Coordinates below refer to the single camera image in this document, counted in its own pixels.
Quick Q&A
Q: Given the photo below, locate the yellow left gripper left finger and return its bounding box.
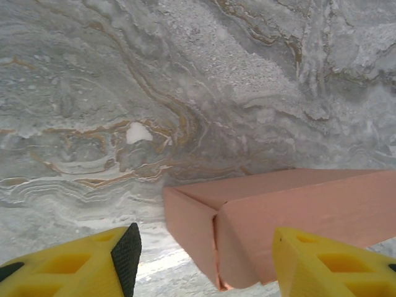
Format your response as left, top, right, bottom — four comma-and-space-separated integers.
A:
0, 222, 142, 297

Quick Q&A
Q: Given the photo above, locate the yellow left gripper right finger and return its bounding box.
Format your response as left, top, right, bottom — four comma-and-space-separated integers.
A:
272, 226, 396, 297

